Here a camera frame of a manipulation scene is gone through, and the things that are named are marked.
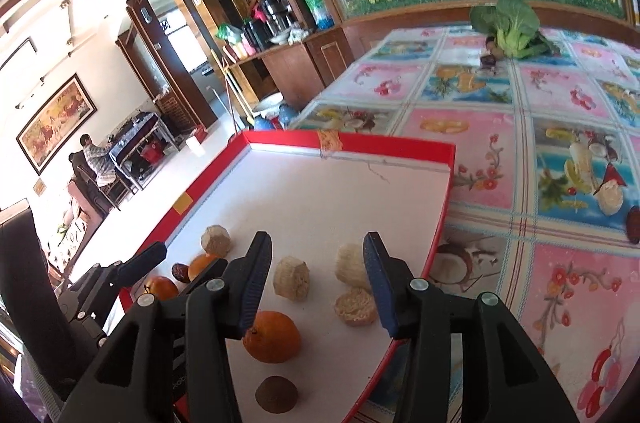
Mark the red bucket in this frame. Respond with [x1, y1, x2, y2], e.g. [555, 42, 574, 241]
[140, 140, 165, 164]

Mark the dark table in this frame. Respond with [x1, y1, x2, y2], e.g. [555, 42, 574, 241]
[109, 112, 168, 194]

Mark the beige corn cob piece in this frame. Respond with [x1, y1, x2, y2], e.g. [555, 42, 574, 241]
[334, 244, 373, 293]
[334, 287, 379, 328]
[201, 225, 232, 256]
[273, 256, 311, 302]

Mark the framed painting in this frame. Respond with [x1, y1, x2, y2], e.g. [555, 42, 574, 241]
[16, 73, 97, 176]

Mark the blue bag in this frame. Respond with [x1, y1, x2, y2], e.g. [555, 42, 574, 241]
[254, 103, 301, 131]

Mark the red box with white inside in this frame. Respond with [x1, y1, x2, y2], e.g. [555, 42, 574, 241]
[117, 130, 457, 423]

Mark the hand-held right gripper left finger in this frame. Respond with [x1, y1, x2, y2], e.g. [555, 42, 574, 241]
[54, 231, 274, 423]

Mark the orange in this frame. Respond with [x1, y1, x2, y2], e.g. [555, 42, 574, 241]
[242, 310, 302, 364]
[187, 253, 221, 281]
[142, 275, 180, 301]

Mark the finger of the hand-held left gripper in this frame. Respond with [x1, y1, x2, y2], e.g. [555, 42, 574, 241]
[74, 241, 169, 300]
[181, 258, 229, 297]

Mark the wooden sideboard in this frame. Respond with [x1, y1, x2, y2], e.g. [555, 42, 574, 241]
[222, 25, 362, 114]

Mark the dark kettle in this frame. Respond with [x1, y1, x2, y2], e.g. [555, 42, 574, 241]
[260, 0, 296, 31]

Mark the leafy green vegetable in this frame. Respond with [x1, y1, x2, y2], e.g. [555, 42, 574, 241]
[469, 0, 561, 60]

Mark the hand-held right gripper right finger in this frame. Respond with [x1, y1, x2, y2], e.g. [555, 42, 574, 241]
[363, 231, 582, 423]

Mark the black chair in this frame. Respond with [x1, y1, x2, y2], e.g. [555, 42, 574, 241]
[0, 198, 101, 404]

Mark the brown armchair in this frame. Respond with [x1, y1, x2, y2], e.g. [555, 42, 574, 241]
[67, 153, 122, 216]

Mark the green and blue plastic jar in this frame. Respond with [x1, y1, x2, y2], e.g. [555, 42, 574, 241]
[304, 0, 335, 30]

